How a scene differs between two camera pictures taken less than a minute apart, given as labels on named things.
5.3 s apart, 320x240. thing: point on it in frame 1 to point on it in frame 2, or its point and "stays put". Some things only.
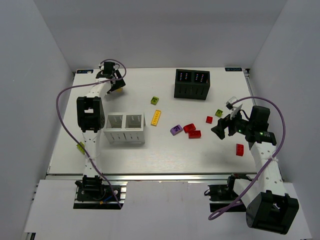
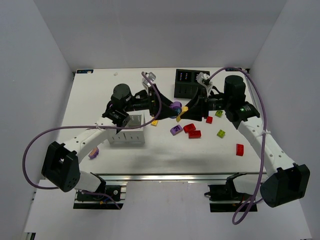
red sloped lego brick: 189,127 stays put
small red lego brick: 209,119 stays put
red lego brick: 239,149 stays put
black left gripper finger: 114,86 to 165,114
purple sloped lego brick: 176,129 stays put
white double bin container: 125,128 stays put
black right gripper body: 230,127 to 203,104
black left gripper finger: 119,83 to 164,101
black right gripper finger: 222,123 to 196,102
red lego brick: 195,134 stays put
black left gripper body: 116,81 to 152,101
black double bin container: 192,84 stays put
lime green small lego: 219,113 stays put
